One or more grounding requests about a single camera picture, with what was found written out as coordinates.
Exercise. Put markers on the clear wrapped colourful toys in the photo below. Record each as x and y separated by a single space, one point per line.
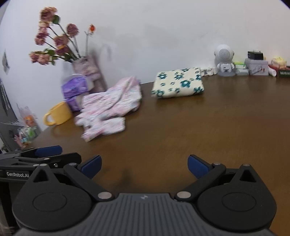
28 127

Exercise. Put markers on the pink floral garment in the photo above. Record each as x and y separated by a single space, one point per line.
108 102

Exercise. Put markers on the pink white tube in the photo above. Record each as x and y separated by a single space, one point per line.
272 72

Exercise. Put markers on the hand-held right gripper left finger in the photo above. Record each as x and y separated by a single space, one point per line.
91 166

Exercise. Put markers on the dried rose bouquet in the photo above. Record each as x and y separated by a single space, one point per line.
72 29

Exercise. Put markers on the white robot figure speaker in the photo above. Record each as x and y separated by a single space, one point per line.
224 53

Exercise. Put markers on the purple tissue pack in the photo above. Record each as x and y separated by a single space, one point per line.
74 103
74 87

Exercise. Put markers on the black small box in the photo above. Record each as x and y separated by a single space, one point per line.
284 73

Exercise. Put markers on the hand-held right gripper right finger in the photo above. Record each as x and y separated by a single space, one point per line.
197 166

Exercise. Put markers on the cream green floral dress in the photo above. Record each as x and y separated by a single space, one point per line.
176 84

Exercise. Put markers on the mottled purple vase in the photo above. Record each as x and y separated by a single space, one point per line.
87 67

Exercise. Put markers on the green white small box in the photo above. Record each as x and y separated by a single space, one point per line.
239 65

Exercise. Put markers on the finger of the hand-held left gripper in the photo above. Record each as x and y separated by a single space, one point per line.
63 158
48 151

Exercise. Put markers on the yellow mug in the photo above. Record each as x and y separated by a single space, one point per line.
61 113

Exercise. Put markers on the dark grey panel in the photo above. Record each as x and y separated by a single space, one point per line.
5 113

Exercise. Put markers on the black small device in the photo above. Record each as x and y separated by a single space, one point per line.
255 55

